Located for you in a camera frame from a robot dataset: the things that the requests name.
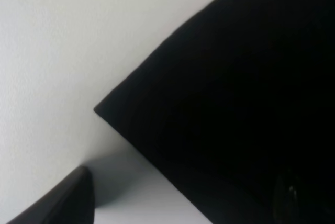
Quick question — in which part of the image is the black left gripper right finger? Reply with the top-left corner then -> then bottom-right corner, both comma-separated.
273,174 -> 313,223

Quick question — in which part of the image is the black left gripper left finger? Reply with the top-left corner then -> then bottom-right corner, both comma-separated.
10,166 -> 95,223

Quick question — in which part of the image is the black printed t-shirt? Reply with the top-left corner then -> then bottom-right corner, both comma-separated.
95,0 -> 334,223

